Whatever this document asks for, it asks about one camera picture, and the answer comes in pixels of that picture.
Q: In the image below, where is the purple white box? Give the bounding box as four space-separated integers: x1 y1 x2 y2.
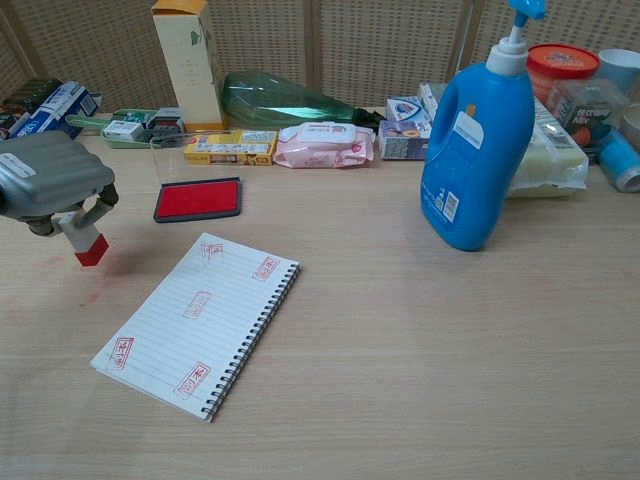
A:
376 118 434 162

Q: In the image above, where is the spiral lined notebook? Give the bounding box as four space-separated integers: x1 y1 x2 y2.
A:
90 231 303 424

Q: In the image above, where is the small white box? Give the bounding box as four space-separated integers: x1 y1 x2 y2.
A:
102 119 147 143

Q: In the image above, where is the clear plastic box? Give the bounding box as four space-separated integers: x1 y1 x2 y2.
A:
545 78 633 154

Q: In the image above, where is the green plastic tray with handle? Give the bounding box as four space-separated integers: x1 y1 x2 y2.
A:
64 106 184 151

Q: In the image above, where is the beige bowl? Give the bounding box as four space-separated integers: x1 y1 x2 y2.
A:
619 101 640 134

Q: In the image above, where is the red ink pad with clear lid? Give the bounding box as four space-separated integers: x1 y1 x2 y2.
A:
148 133 246 225

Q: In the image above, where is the woven folding screen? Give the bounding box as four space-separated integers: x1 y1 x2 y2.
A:
0 0 640 114

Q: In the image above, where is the blue white soap box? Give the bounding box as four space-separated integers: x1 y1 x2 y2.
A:
385 95 433 127

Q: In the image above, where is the flat yellow box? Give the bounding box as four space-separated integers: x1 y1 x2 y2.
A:
182 129 279 168

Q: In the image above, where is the blue detergent pump bottle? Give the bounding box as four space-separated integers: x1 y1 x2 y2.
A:
419 0 548 253

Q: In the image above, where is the green plastic spray bottle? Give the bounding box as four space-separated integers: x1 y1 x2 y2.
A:
220 70 387 131

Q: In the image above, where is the blue cylindrical tube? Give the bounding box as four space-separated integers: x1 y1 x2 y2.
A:
598 126 640 194

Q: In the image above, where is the jar with orange lid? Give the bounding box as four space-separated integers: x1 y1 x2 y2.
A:
525 42 602 109

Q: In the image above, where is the pink wet wipes pack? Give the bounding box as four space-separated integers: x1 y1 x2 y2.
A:
271 120 377 170

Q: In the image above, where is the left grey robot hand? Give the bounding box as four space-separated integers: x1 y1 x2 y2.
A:
0 130 121 237

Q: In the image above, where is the tall cream yellow box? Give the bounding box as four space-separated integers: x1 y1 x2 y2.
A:
150 0 226 134

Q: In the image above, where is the blue white toothpaste box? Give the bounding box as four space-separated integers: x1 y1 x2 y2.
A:
9 80 104 141

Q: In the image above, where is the red white stamp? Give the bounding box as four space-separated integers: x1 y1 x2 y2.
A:
59 209 111 268

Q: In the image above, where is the light blue mug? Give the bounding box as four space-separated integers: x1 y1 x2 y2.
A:
596 47 640 99

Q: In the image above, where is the long white noodle pack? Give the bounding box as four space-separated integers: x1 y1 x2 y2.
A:
506 96 591 200

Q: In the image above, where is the grey black stapler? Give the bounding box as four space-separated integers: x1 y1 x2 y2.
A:
144 106 186 144

